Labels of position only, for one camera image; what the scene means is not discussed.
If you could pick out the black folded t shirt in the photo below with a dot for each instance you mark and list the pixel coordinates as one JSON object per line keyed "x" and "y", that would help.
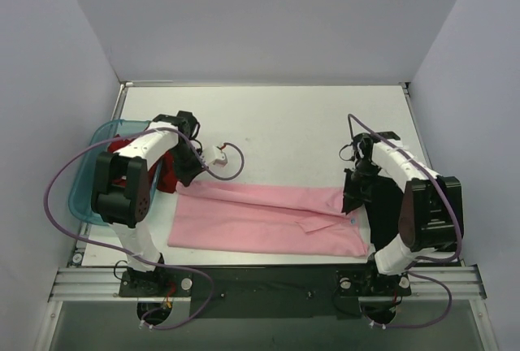
{"x": 383, "y": 200}

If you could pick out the red t shirt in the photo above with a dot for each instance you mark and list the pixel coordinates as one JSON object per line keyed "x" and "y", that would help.
{"x": 161, "y": 175}

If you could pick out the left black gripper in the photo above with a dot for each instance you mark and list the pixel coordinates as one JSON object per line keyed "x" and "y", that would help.
{"x": 187, "y": 166}

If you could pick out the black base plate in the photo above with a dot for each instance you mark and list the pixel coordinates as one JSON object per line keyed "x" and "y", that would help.
{"x": 268, "y": 292}

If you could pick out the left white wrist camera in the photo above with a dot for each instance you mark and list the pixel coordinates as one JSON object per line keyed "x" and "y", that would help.
{"x": 214, "y": 155}

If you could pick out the pink t shirt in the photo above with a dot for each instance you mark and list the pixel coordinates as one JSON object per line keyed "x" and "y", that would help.
{"x": 263, "y": 219}

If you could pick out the teal plastic bin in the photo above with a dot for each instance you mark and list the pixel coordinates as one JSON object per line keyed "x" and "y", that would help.
{"x": 79, "y": 200}

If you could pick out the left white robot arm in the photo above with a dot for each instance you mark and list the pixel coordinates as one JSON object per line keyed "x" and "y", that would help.
{"x": 123, "y": 179}

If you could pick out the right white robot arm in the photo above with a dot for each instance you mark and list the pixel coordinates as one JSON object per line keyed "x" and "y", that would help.
{"x": 412, "y": 210}

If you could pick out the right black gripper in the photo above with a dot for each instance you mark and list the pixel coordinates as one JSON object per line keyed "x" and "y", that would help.
{"x": 353, "y": 189}

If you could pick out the aluminium rail frame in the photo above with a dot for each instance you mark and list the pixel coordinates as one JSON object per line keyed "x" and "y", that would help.
{"x": 429, "y": 284}

